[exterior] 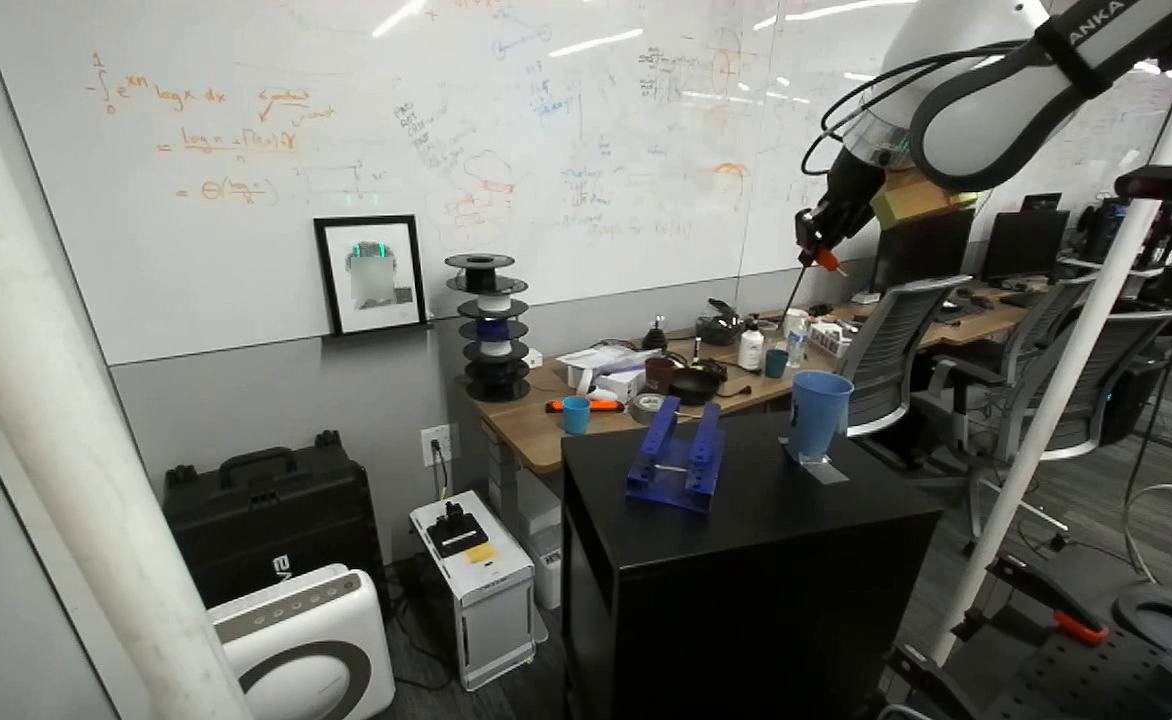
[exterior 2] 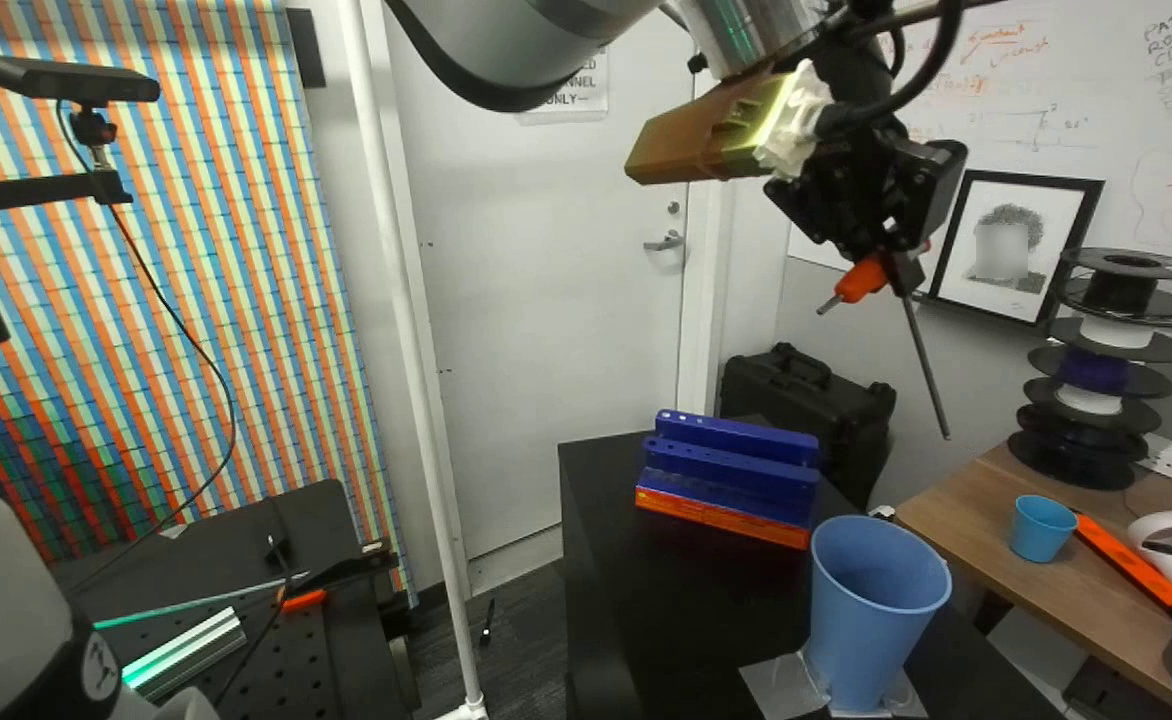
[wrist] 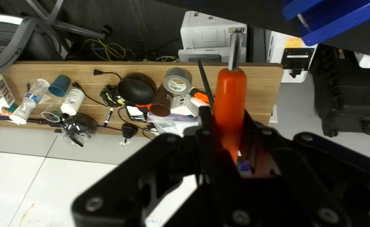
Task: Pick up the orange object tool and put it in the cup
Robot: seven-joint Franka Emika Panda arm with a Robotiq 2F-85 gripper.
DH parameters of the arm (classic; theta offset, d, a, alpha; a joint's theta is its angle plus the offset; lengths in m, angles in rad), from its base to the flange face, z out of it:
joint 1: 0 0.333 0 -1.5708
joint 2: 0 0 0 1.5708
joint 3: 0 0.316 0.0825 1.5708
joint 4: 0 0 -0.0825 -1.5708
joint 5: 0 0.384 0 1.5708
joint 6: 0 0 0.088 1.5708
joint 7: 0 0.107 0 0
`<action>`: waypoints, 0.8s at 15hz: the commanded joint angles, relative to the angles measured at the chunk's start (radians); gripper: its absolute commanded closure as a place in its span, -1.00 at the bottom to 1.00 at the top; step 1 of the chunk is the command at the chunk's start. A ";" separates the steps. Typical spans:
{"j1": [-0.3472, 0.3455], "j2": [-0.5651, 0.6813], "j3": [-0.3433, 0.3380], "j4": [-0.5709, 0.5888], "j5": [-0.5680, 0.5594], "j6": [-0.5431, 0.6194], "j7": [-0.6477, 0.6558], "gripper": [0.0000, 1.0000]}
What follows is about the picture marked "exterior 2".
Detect shiny metal bar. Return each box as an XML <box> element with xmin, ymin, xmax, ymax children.
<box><xmin>88</xmin><ymin>576</ymin><xmax>291</xmax><ymax>700</ymax></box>

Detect black corrugated cable hose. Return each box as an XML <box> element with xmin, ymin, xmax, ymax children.
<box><xmin>795</xmin><ymin>0</ymin><xmax>999</xmax><ymax>132</ymax></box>

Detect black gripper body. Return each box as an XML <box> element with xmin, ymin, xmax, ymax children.
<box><xmin>759</xmin><ymin>107</ymin><xmax>970</xmax><ymax>263</ymax></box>

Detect black framed picture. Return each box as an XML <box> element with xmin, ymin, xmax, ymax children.
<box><xmin>923</xmin><ymin>170</ymin><xmax>1109</xmax><ymax>331</ymax></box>

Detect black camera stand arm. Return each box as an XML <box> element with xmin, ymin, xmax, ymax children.
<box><xmin>0</xmin><ymin>102</ymin><xmax>134</xmax><ymax>222</ymax></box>

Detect wooden side table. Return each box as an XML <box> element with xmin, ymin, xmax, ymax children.
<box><xmin>890</xmin><ymin>439</ymin><xmax>1172</xmax><ymax>720</ymax></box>

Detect black camera on stand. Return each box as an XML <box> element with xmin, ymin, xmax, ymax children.
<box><xmin>0</xmin><ymin>53</ymin><xmax>165</xmax><ymax>107</ymax></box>

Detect black camera cable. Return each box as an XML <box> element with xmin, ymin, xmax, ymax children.
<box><xmin>50</xmin><ymin>102</ymin><xmax>240</xmax><ymax>538</ymax></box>

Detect black pedestal table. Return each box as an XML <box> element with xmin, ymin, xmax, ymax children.
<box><xmin>556</xmin><ymin>412</ymin><xmax>1041</xmax><ymax>720</ymax></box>

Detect white vertical pole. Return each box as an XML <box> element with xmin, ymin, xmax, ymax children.
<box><xmin>335</xmin><ymin>0</ymin><xmax>492</xmax><ymax>720</ymax></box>

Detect whiteboard with writing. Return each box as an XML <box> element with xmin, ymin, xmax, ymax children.
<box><xmin>783</xmin><ymin>0</ymin><xmax>1172</xmax><ymax>337</ymax></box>

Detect stack of filament spools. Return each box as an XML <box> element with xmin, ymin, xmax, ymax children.
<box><xmin>1005</xmin><ymin>244</ymin><xmax>1172</xmax><ymax>491</ymax></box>

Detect grey metal base plate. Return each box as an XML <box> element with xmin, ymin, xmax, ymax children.
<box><xmin>737</xmin><ymin>647</ymin><xmax>930</xmax><ymax>720</ymax></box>

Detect small blue cup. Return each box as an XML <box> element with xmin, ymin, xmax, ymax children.
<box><xmin>1005</xmin><ymin>491</ymin><xmax>1081</xmax><ymax>567</ymax></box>

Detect orange handled screwdriver tool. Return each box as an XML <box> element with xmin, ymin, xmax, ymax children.
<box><xmin>811</xmin><ymin>255</ymin><xmax>955</xmax><ymax>446</ymax></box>

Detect blue tool rack orange base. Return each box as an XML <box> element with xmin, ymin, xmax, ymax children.
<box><xmin>631</xmin><ymin>403</ymin><xmax>826</xmax><ymax>557</ymax></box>

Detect black hard case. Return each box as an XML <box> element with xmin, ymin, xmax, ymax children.
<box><xmin>717</xmin><ymin>342</ymin><xmax>899</xmax><ymax>514</ymax></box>

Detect large blue plastic cup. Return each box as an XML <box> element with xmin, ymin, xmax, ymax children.
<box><xmin>803</xmin><ymin>514</ymin><xmax>958</xmax><ymax>716</ymax></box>

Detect orange utility knife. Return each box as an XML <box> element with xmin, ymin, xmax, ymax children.
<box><xmin>1070</xmin><ymin>514</ymin><xmax>1172</xmax><ymax>619</ymax></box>

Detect orange black screwdriver on breadboard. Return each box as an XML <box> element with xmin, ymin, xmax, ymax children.
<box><xmin>261</xmin><ymin>534</ymin><xmax>399</xmax><ymax>619</ymax></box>

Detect black perforated breadboard table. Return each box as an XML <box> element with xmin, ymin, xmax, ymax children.
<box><xmin>48</xmin><ymin>475</ymin><xmax>425</xmax><ymax>720</ymax></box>

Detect black wall bracket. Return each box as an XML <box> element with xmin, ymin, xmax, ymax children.
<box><xmin>281</xmin><ymin>3</ymin><xmax>331</xmax><ymax>96</ymax></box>

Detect gold and white wrist camera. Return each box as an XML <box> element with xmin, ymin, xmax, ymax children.
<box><xmin>619</xmin><ymin>57</ymin><xmax>836</xmax><ymax>188</ymax></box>

